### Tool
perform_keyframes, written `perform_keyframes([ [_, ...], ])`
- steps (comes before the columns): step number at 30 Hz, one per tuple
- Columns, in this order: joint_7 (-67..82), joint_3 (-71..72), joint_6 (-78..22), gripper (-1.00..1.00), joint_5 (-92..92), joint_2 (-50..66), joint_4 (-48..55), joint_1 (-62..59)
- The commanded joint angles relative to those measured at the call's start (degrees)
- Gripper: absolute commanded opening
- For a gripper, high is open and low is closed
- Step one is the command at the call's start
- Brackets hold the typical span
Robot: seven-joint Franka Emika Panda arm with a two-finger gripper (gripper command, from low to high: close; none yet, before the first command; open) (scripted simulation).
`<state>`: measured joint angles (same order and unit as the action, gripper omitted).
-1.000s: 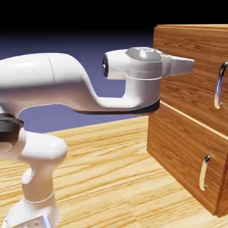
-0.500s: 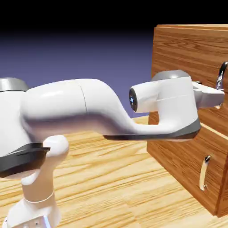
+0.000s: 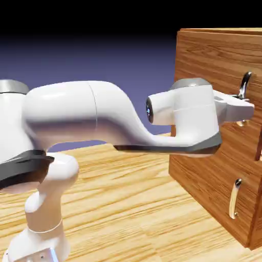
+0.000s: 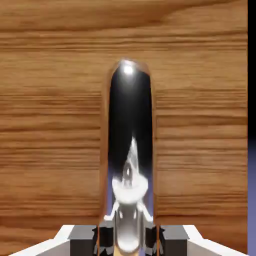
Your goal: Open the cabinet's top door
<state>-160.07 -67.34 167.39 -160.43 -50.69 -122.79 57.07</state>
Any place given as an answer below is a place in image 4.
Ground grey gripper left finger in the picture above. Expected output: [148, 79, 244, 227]
[7, 224, 99, 256]

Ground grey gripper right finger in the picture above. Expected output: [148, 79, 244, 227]
[158, 224, 249, 256]

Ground shiny curved metal handle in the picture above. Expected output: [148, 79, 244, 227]
[95, 58, 162, 256]

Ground light wood cabinet door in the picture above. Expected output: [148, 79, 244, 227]
[0, 31, 248, 256]

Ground light wood cabinet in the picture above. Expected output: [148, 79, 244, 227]
[0, 0, 248, 256]

